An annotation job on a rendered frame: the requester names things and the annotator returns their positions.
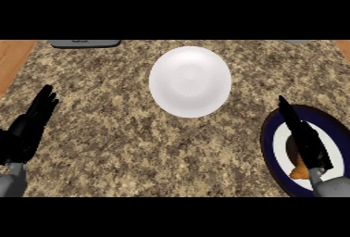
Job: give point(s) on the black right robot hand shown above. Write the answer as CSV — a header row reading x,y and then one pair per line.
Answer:
x,y
306,139

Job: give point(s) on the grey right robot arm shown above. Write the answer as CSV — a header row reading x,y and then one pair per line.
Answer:
x,y
328,185

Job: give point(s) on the blue-rimmed white plate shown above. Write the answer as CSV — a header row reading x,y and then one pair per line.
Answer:
x,y
278,145

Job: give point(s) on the brown croissant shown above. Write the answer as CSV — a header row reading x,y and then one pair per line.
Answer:
x,y
299,172

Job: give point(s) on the small grey object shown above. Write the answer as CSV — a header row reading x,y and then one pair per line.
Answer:
x,y
297,41

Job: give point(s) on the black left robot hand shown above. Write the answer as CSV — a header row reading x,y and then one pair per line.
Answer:
x,y
29,126

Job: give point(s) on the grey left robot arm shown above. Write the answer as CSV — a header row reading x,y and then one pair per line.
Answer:
x,y
11,182

